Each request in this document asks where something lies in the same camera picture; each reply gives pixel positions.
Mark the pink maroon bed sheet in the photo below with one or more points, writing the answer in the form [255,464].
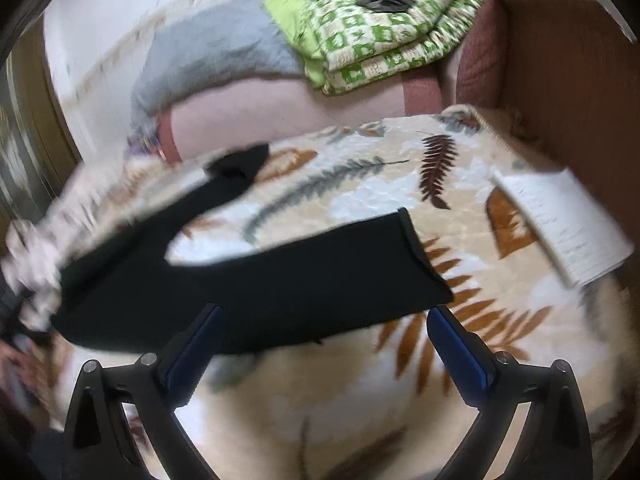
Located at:
[260,110]

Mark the green white checkered quilt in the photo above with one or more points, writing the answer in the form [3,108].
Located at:
[345,46]

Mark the black pants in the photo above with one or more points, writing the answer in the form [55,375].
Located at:
[125,296]

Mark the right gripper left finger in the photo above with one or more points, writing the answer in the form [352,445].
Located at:
[97,440]

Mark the white paper sheet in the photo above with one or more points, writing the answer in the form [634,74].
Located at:
[582,239]

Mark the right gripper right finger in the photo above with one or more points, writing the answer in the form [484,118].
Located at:
[555,439]

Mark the grey pillow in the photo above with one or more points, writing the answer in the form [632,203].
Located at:
[234,40]

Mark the wooden headboard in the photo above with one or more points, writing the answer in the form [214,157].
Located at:
[574,76]

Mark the beige garment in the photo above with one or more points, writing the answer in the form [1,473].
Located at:
[38,251]

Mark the leaf-patterned cream blanket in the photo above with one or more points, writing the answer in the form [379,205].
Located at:
[374,403]

